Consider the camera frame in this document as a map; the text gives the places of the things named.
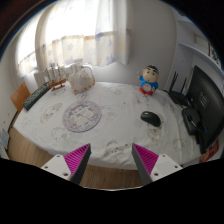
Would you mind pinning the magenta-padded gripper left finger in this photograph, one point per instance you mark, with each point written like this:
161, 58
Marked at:
60, 165

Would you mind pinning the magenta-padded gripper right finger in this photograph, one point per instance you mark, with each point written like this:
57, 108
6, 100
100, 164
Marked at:
163, 165

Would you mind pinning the black computer mouse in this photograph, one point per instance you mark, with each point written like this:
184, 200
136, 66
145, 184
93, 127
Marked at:
150, 118

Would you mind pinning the white printed tablecloth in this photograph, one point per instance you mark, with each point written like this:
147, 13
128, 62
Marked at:
123, 110

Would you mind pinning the black router with antennas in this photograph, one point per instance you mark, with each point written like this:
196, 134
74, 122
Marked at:
178, 96

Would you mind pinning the dark computer keyboard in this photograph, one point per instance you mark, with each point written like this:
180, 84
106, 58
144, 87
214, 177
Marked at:
35, 97

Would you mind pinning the black computer monitor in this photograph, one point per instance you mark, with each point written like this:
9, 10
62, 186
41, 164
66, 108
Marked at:
208, 100

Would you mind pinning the cartoon boy figurine clock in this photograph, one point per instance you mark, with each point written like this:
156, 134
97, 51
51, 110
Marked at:
148, 81

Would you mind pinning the wooden model sailing ship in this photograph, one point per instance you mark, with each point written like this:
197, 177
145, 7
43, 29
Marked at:
57, 80

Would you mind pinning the large white conch shell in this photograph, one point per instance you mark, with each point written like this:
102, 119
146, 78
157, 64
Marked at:
81, 81

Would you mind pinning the white star-print curtain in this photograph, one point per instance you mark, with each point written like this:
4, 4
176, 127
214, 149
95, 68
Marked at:
83, 36

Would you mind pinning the white wall shelf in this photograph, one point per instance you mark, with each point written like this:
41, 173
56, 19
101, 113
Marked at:
200, 50

